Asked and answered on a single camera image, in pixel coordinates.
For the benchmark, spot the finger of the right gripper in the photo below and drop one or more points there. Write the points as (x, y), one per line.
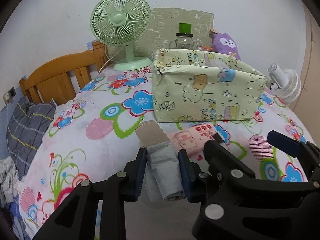
(240, 206)
(306, 153)

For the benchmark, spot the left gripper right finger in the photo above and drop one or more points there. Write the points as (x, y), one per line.
(192, 178)

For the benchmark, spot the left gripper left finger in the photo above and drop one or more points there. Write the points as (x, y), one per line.
(75, 218)

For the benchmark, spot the grey and tan cloth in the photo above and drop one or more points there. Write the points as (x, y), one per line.
(163, 176)

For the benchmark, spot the pink packaged pouch with cord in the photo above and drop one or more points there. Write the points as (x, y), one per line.
(193, 139)

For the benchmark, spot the white standing fan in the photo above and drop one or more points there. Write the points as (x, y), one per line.
(285, 84)

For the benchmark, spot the crumpled clothes pile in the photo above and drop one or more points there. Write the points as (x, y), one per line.
(12, 224)

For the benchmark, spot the floral bedsheet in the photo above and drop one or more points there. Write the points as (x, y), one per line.
(93, 136)

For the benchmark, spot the yellow cartoon fabric storage box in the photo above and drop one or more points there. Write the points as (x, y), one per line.
(193, 85)

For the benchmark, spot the grey plaid pillow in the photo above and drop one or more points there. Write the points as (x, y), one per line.
(25, 131)

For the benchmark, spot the small orange-lid container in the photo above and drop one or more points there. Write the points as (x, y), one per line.
(203, 48)

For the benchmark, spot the glass jar with black lid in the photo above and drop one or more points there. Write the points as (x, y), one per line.
(182, 41)

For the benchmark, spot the purple plush bunny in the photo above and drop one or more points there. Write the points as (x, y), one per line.
(223, 43)

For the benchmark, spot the wooden bed headboard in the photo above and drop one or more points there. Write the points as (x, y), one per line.
(52, 80)

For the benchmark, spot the green card behind jar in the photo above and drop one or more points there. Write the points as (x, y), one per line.
(185, 28)

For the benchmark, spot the cartoon cardboard panel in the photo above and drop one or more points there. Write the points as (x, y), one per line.
(164, 25)

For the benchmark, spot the green desk fan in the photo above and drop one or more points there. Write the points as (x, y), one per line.
(121, 23)

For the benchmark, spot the wall power outlet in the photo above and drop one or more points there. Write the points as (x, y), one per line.
(9, 95)

